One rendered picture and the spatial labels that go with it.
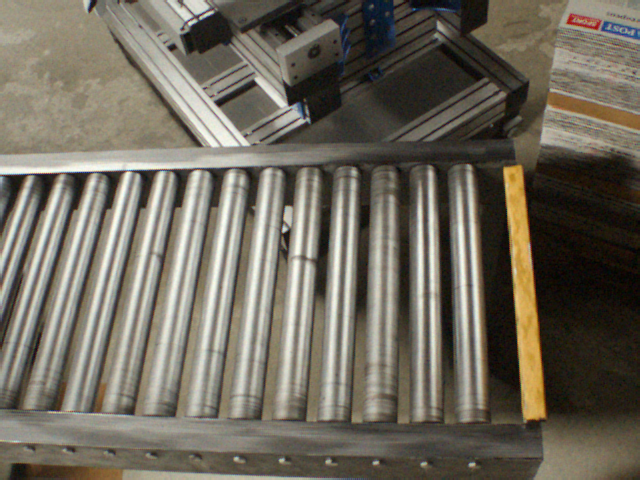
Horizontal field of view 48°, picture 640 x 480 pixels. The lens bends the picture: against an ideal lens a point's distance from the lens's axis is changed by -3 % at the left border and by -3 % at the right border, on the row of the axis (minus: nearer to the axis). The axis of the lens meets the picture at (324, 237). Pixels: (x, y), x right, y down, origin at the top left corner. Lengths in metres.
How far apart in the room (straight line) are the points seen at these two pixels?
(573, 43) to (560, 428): 0.93
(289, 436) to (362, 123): 1.24
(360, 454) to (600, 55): 0.88
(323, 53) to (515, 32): 1.24
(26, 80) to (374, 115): 1.40
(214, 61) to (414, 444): 1.63
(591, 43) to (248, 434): 0.94
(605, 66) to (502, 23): 1.25
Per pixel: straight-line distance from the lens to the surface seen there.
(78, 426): 1.15
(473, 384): 1.06
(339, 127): 2.11
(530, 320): 1.09
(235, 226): 1.23
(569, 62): 1.53
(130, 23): 2.62
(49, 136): 2.70
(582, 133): 1.66
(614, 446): 1.92
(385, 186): 1.23
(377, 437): 1.04
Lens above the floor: 1.78
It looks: 56 degrees down
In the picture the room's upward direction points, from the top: 12 degrees counter-clockwise
